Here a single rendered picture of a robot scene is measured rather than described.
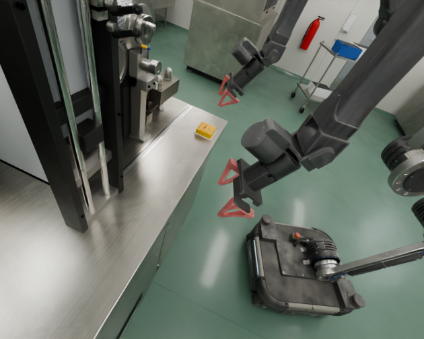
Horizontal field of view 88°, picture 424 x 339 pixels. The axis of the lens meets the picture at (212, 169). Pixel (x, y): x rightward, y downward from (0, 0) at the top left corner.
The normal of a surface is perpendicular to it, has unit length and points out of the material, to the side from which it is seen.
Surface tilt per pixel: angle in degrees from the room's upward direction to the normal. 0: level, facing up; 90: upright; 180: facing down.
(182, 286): 0
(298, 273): 0
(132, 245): 0
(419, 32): 90
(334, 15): 90
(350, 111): 80
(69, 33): 90
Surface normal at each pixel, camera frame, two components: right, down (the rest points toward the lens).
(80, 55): 0.91, 0.41
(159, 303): 0.26, -0.67
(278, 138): -0.03, 0.72
